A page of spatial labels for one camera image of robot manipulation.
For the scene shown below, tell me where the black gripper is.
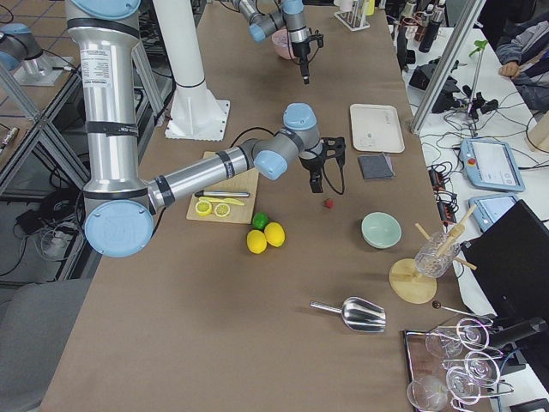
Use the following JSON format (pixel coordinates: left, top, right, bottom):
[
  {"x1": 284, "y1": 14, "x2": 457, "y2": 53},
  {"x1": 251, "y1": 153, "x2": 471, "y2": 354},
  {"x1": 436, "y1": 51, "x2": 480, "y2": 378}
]
[
  {"x1": 292, "y1": 27, "x2": 323, "y2": 85},
  {"x1": 299, "y1": 136, "x2": 346, "y2": 193}
]

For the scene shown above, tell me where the red strawberry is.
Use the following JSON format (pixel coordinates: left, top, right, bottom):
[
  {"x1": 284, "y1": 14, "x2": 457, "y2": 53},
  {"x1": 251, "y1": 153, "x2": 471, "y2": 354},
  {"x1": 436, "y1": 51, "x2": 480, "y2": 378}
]
[{"x1": 323, "y1": 198, "x2": 335, "y2": 209}]

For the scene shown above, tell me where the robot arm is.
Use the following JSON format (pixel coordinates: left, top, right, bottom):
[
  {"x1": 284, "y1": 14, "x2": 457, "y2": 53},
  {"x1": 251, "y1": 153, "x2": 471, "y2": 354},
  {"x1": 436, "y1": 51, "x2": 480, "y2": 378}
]
[
  {"x1": 65, "y1": 1, "x2": 345, "y2": 258},
  {"x1": 220, "y1": 0, "x2": 324, "y2": 85}
]

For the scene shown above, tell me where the pink bowl of ice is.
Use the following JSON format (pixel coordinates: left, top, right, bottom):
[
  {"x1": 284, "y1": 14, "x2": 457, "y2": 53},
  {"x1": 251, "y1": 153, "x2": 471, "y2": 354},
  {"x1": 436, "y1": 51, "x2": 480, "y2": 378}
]
[{"x1": 271, "y1": 28, "x2": 295, "y2": 60}]

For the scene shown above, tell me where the white cup rack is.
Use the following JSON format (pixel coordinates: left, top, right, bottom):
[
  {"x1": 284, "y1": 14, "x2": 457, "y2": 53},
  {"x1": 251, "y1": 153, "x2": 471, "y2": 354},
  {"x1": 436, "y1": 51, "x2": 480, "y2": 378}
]
[{"x1": 334, "y1": 0, "x2": 375, "y2": 32}]

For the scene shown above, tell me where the steel ice scoop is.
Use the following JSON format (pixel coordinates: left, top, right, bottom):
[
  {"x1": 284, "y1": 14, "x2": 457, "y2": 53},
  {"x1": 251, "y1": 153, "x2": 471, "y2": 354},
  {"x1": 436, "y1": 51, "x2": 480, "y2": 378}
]
[{"x1": 310, "y1": 297, "x2": 387, "y2": 333}]

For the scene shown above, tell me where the grey folded cloth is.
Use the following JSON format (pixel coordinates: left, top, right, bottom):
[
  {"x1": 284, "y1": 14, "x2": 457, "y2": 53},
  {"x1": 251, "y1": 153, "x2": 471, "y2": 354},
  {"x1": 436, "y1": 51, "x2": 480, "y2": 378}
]
[{"x1": 358, "y1": 154, "x2": 395, "y2": 179}]

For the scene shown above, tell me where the yellow lemon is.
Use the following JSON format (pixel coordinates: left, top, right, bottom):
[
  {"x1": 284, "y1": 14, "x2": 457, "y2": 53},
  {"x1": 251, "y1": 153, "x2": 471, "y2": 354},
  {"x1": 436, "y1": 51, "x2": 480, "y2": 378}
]
[
  {"x1": 263, "y1": 221, "x2": 286, "y2": 247},
  {"x1": 246, "y1": 229, "x2": 267, "y2": 254}
]

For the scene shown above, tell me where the green lime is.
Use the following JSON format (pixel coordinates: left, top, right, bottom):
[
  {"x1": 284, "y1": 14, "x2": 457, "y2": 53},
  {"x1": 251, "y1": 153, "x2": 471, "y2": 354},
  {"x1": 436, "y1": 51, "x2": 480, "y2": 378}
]
[{"x1": 251, "y1": 212, "x2": 269, "y2": 231}]

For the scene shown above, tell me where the cream rabbit tray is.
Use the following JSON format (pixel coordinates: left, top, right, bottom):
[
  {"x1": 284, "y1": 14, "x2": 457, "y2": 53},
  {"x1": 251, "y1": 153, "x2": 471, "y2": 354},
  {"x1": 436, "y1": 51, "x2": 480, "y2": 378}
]
[{"x1": 350, "y1": 103, "x2": 405, "y2": 154}]

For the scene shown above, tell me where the green ceramic bowl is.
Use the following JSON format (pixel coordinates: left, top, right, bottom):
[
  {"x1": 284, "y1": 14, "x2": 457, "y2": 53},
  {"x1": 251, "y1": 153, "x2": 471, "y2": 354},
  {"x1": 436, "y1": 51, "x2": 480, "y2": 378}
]
[{"x1": 361, "y1": 212, "x2": 402, "y2": 249}]

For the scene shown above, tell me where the yellow plastic knife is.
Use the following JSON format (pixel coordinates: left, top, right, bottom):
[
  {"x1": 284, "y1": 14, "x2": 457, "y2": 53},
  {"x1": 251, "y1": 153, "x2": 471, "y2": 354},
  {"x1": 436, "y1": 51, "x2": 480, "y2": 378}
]
[{"x1": 198, "y1": 197, "x2": 245, "y2": 206}]

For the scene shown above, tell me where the lemon half slice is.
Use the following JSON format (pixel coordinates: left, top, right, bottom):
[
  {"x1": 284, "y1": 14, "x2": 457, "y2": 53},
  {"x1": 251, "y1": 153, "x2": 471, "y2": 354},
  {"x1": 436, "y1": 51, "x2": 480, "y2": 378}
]
[
  {"x1": 214, "y1": 203, "x2": 231, "y2": 218},
  {"x1": 195, "y1": 200, "x2": 213, "y2": 216}
]

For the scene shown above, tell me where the steel muddler bar tool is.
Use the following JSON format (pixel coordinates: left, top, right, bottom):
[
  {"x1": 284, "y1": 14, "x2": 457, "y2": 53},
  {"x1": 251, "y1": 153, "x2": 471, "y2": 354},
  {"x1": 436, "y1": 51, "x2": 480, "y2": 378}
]
[{"x1": 194, "y1": 191, "x2": 250, "y2": 198}]

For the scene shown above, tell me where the wooden glass stand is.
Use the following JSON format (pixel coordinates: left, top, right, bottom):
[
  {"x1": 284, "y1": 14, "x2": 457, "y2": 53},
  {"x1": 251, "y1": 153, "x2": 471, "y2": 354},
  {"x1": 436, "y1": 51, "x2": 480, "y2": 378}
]
[{"x1": 389, "y1": 205, "x2": 476, "y2": 304}]

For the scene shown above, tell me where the crystal glass on stand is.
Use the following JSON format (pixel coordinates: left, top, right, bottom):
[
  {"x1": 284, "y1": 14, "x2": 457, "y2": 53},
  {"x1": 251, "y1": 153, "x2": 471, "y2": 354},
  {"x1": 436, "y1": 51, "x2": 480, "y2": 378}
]
[{"x1": 414, "y1": 231, "x2": 464, "y2": 277}]

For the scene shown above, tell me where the blue teach pendant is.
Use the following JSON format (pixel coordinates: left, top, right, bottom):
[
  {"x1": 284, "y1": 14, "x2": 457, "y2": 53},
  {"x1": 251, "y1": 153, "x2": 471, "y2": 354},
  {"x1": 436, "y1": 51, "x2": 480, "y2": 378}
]
[
  {"x1": 468, "y1": 194, "x2": 519, "y2": 232},
  {"x1": 460, "y1": 138, "x2": 525, "y2": 192}
]

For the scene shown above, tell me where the black monitor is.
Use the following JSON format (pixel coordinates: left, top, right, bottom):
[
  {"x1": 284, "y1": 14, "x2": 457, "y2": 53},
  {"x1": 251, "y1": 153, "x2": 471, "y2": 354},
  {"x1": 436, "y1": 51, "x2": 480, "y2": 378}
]
[{"x1": 462, "y1": 200, "x2": 548, "y2": 319}]

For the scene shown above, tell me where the wine glass rack tray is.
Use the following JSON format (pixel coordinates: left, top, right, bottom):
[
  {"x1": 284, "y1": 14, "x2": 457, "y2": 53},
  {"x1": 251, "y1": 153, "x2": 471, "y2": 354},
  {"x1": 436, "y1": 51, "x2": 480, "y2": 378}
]
[{"x1": 402, "y1": 318, "x2": 514, "y2": 411}]

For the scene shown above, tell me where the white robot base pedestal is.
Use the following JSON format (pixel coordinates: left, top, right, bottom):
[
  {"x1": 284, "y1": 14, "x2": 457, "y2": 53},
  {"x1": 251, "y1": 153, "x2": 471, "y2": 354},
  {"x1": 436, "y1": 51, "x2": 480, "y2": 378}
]
[{"x1": 154, "y1": 0, "x2": 230, "y2": 142}]

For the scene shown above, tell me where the aluminium frame post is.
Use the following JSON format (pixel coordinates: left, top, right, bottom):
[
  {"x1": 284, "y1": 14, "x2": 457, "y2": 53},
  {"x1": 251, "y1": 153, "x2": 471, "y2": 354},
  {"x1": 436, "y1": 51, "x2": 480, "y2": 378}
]
[{"x1": 410, "y1": 0, "x2": 486, "y2": 135}]

